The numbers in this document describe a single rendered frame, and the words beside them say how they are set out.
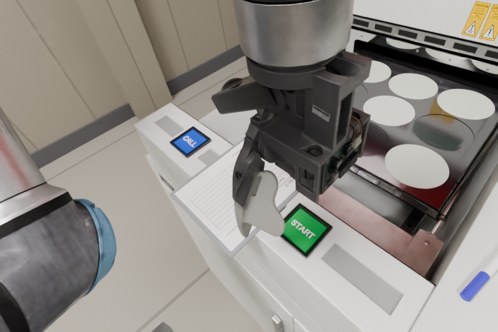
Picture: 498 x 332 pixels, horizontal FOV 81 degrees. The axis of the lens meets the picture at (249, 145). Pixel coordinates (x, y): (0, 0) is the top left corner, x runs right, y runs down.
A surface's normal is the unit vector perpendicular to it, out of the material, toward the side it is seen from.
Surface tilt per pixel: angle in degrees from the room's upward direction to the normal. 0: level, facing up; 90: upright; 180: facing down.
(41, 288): 67
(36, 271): 51
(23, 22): 90
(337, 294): 0
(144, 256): 0
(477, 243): 0
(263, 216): 57
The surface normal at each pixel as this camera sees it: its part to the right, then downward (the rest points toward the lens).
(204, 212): -0.13, -0.69
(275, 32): -0.29, 0.71
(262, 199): -0.67, 0.10
